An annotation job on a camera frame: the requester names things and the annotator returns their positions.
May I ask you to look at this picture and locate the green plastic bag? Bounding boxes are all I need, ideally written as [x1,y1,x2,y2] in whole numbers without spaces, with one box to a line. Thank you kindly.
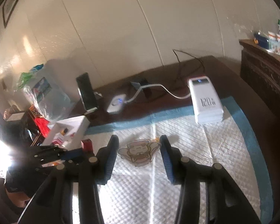
[16,64,44,89]

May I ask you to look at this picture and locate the red small cylinder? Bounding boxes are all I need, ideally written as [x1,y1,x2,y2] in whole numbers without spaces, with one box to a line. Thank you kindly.
[81,139,94,153]

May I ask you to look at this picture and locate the white quilted blue-edged mat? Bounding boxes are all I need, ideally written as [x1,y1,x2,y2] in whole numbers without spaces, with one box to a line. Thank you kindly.
[85,97,274,223]

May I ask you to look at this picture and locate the dark wooden sideboard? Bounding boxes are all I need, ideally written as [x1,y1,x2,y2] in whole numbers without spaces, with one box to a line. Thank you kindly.
[239,39,280,120]

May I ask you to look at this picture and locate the red wooden chair cushion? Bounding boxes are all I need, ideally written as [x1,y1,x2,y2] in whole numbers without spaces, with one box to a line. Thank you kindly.
[34,117,50,138]

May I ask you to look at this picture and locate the white charging cable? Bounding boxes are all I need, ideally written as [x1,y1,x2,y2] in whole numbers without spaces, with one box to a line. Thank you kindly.
[124,83,192,103]

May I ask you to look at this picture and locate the black cable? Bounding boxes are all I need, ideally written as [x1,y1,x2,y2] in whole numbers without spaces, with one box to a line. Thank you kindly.
[130,49,206,99]

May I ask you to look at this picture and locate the white power bank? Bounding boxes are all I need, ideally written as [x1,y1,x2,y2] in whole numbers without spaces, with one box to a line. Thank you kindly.
[188,76,224,125]

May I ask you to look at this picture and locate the white cardboard tray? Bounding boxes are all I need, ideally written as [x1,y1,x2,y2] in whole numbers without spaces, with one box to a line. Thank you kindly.
[42,115,90,150]

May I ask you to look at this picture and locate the cartoon character sticker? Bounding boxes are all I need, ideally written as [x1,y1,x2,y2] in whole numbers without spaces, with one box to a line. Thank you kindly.
[118,139,161,167]

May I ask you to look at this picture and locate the black upright phone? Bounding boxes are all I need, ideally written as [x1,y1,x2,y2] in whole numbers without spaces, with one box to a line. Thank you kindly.
[76,72,98,114]

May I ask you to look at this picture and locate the white round wireless charger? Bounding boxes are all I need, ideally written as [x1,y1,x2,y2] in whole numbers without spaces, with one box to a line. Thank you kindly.
[107,94,126,114]

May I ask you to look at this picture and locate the blue water jug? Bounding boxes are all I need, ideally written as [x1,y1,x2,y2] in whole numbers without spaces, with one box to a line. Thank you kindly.
[21,67,73,122]

